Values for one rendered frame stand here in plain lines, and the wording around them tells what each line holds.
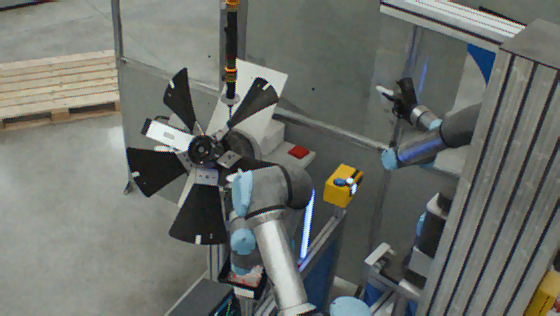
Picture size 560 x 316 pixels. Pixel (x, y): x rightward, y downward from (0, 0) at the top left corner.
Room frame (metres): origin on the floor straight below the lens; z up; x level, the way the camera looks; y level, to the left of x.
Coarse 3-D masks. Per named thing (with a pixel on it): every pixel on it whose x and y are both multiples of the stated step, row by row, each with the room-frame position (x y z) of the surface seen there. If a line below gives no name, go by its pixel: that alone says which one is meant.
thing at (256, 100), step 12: (252, 84) 1.96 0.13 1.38; (264, 84) 1.89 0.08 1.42; (252, 96) 1.87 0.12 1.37; (264, 96) 1.82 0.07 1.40; (276, 96) 1.80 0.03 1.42; (240, 108) 1.85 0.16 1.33; (252, 108) 1.80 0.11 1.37; (264, 108) 1.77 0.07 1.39; (228, 120) 1.84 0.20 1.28; (240, 120) 1.77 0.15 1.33
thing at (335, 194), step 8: (344, 168) 1.87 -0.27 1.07; (352, 168) 1.87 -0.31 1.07; (336, 176) 1.81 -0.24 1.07; (344, 176) 1.81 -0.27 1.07; (360, 176) 1.83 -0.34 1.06; (328, 184) 1.75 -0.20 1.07; (336, 184) 1.75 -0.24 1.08; (344, 184) 1.75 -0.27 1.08; (352, 184) 1.76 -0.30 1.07; (328, 192) 1.75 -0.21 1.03; (336, 192) 1.73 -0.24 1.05; (344, 192) 1.72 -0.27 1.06; (328, 200) 1.75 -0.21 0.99; (336, 200) 1.73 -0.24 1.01; (344, 200) 1.72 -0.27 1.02
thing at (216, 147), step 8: (200, 136) 1.74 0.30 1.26; (208, 136) 1.74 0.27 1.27; (192, 144) 1.73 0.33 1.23; (200, 144) 1.73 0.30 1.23; (208, 144) 1.72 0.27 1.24; (216, 144) 1.72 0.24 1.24; (224, 144) 1.80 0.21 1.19; (192, 152) 1.72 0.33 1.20; (200, 152) 1.71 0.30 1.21; (208, 152) 1.70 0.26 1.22; (216, 152) 1.70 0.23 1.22; (224, 152) 1.77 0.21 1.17; (192, 160) 1.69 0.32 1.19; (200, 160) 1.69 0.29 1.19; (208, 160) 1.67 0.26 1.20; (216, 160) 1.70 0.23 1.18; (208, 168) 1.75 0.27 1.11; (216, 168) 1.74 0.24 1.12; (224, 168) 1.74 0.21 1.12
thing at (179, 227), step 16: (192, 192) 1.62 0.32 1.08; (208, 192) 1.65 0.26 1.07; (192, 208) 1.58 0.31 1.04; (208, 208) 1.60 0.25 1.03; (176, 224) 1.54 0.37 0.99; (192, 224) 1.55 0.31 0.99; (208, 224) 1.56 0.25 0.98; (224, 224) 1.58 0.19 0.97; (192, 240) 1.51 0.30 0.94; (208, 240) 1.52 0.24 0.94; (224, 240) 1.54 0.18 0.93
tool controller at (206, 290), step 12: (192, 288) 1.03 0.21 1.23; (204, 288) 1.02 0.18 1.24; (216, 288) 1.02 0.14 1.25; (228, 288) 1.01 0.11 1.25; (192, 300) 0.97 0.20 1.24; (204, 300) 0.97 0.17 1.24; (216, 300) 0.97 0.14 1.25; (228, 300) 0.99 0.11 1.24; (180, 312) 0.93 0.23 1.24; (192, 312) 0.93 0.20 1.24; (204, 312) 0.92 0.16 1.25; (216, 312) 0.94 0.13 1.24; (228, 312) 0.97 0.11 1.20; (240, 312) 1.01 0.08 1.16
